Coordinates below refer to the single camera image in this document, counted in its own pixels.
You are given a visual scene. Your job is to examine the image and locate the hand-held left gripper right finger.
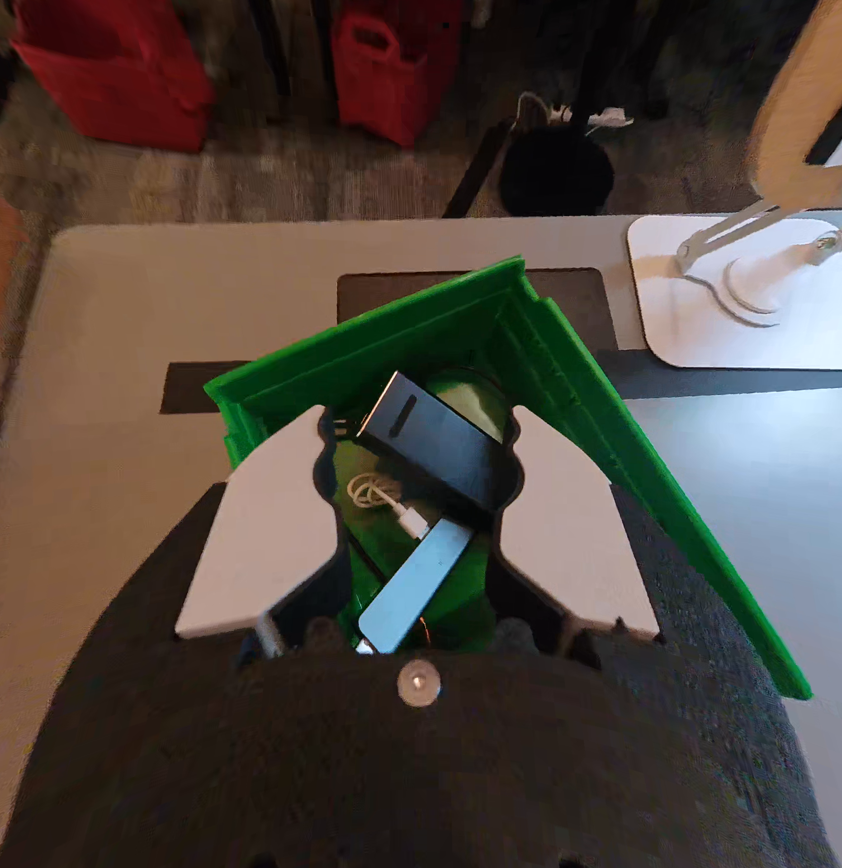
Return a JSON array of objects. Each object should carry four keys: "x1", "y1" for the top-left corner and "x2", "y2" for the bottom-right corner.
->
[{"x1": 491, "y1": 405, "x2": 662, "y2": 642}]

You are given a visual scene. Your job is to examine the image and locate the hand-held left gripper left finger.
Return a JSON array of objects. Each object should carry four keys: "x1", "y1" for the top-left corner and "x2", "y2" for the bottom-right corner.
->
[{"x1": 173, "y1": 405, "x2": 352, "y2": 642}]

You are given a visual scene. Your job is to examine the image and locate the white usb cable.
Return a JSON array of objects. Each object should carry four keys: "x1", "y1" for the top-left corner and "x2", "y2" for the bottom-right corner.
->
[{"x1": 346, "y1": 471, "x2": 433, "y2": 543}]

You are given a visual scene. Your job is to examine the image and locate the grey slim usb hub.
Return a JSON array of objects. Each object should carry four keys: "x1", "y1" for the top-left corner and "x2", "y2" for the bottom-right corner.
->
[{"x1": 355, "y1": 519, "x2": 478, "y2": 656}]

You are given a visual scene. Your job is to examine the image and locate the black multi-port usb hub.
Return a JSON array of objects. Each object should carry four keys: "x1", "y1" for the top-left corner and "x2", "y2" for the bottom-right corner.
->
[{"x1": 353, "y1": 369, "x2": 511, "y2": 514}]

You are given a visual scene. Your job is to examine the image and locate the green plastic bin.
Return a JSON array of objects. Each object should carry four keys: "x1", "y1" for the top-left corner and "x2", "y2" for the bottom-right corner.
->
[{"x1": 203, "y1": 254, "x2": 815, "y2": 703}]

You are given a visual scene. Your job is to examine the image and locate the white document stand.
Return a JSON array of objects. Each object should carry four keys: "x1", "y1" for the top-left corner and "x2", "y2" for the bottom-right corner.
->
[{"x1": 626, "y1": 0, "x2": 842, "y2": 372}]

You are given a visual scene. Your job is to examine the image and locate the black round waste bin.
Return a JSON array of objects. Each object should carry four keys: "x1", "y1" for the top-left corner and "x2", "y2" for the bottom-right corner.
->
[{"x1": 499, "y1": 125, "x2": 616, "y2": 217}]

